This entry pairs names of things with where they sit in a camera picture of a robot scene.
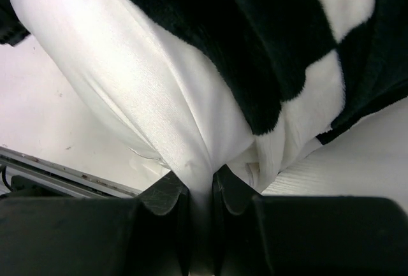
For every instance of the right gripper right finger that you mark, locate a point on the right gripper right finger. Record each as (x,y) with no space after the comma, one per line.
(304,235)

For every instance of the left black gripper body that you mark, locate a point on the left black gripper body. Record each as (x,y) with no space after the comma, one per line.
(12,31)

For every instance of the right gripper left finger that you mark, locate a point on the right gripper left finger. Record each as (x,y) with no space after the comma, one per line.
(60,235)

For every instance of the white pillow insert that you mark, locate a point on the white pillow insert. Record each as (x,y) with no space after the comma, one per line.
(161,97)

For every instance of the black white checkered pillowcase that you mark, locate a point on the black white checkered pillowcase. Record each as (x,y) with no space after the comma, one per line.
(298,69)

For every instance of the aluminium front rail frame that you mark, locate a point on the aluminium front rail frame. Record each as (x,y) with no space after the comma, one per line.
(64,181)

